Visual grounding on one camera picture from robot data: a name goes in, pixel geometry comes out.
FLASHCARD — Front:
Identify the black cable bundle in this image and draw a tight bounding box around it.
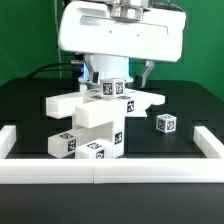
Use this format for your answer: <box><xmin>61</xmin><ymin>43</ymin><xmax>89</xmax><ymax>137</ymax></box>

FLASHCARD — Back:
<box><xmin>26</xmin><ymin>61</ymin><xmax>84</xmax><ymax>80</ymax></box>

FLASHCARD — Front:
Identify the white chair back part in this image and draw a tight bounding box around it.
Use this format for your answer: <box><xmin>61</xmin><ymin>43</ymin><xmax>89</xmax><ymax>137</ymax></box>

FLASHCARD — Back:
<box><xmin>46</xmin><ymin>88</ymin><xmax>165</xmax><ymax>128</ymax></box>

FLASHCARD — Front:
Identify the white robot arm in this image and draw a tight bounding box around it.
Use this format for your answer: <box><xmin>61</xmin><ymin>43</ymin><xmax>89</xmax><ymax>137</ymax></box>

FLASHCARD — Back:
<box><xmin>58</xmin><ymin>0</ymin><xmax>186</xmax><ymax>85</ymax></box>

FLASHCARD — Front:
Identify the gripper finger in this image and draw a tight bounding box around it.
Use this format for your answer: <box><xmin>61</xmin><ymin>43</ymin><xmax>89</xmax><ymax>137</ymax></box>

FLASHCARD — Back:
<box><xmin>85</xmin><ymin>54</ymin><xmax>99</xmax><ymax>84</ymax></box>
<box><xmin>134</xmin><ymin>60</ymin><xmax>154</xmax><ymax>88</ymax></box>

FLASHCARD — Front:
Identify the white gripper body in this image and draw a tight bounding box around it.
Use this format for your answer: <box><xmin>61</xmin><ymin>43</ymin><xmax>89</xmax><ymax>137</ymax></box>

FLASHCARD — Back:
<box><xmin>58</xmin><ymin>1</ymin><xmax>186</xmax><ymax>62</ymax></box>

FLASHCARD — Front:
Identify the white U-shaped fence frame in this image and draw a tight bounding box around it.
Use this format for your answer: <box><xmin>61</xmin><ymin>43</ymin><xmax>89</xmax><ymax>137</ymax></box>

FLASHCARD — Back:
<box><xmin>0</xmin><ymin>125</ymin><xmax>224</xmax><ymax>184</ymax></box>

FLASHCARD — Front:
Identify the white hanging cable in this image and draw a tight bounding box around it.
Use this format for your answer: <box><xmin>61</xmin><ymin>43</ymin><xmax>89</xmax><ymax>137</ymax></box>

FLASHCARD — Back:
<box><xmin>53</xmin><ymin>0</ymin><xmax>64</xmax><ymax>80</ymax></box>

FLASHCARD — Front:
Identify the white chair seat part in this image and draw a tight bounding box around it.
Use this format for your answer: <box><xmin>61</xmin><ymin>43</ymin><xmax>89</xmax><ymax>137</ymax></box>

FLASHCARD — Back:
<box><xmin>71</xmin><ymin>114</ymin><xmax>127</xmax><ymax>159</ymax></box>

